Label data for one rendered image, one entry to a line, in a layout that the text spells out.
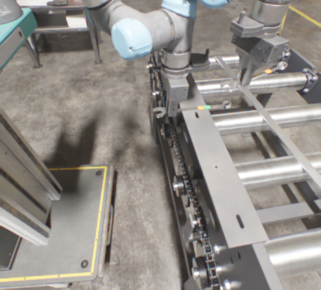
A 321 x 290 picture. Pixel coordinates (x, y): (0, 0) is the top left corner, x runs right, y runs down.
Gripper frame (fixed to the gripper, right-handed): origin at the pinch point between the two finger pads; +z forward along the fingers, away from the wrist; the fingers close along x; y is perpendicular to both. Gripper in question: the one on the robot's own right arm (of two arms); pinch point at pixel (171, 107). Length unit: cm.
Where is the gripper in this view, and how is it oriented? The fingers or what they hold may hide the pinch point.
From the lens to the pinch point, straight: 66.7
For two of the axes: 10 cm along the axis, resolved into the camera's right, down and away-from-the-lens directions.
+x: 1.7, 7.4, -6.5
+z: -0.2, 6.6, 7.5
